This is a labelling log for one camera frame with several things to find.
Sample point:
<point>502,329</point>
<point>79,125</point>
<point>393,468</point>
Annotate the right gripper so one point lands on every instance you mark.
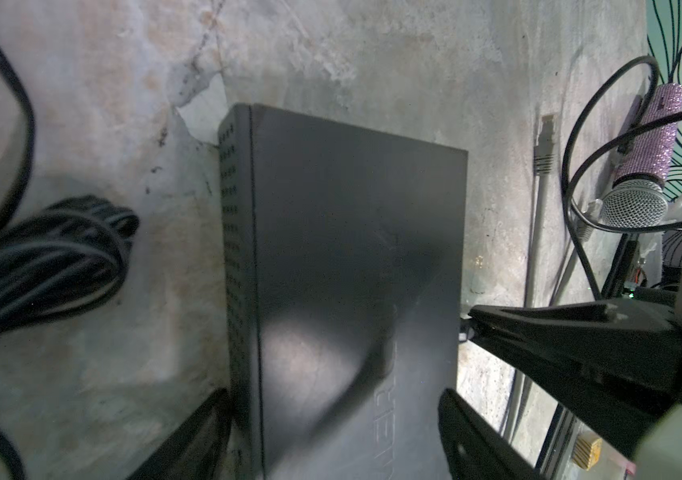
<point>615,364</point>

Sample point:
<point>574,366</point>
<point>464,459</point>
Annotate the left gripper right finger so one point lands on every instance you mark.
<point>473,449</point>

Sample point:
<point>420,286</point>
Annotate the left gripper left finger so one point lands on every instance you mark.
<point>197,448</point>

